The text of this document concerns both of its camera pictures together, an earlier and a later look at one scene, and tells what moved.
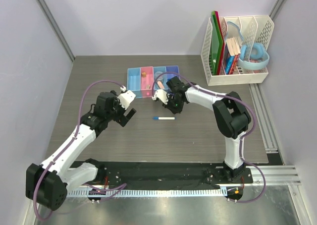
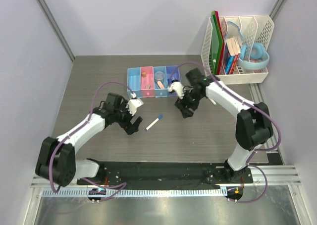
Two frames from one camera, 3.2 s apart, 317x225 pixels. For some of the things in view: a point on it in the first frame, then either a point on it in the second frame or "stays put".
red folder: [222, 35] stays put
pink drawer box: [146, 81] stays put
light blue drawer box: [134, 81] stays put
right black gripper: [168, 106] → [182, 103]
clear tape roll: [160, 77] stays put
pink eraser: [160, 85] stays put
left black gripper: [122, 119] → [129, 128]
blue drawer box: [162, 78] stays put
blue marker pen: [159, 118] → [160, 117]
